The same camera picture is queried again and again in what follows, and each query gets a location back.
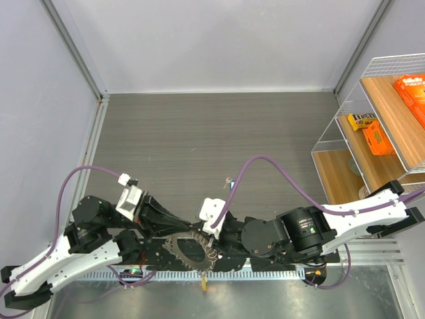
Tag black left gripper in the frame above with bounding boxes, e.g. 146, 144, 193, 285
106, 189, 192, 242

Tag round steel keyring disc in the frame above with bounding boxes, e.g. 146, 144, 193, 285
163, 231, 218, 272

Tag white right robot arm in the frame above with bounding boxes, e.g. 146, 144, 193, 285
185, 181, 424, 271

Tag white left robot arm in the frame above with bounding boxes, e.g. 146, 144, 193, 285
1, 188, 191, 310

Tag yellow key tag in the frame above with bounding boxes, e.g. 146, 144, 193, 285
201, 275, 207, 292

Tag yellow M&M's bag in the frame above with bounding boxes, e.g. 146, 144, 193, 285
347, 113, 377, 131

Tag orange Reese's box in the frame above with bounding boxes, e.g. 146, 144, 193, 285
363, 120, 395, 156

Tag orange Gillette box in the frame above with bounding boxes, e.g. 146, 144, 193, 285
393, 74, 425, 128

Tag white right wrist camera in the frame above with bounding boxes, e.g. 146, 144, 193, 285
198, 197, 226, 240

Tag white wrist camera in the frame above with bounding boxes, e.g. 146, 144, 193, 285
116, 173, 143, 221
198, 197, 226, 240

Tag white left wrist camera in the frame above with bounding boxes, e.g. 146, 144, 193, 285
116, 173, 143, 221

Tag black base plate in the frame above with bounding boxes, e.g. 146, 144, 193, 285
124, 237, 341, 272

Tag white slotted cable duct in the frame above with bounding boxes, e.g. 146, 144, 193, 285
81, 268, 306, 280

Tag white wire shelf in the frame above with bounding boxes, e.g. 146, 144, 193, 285
311, 53, 424, 204

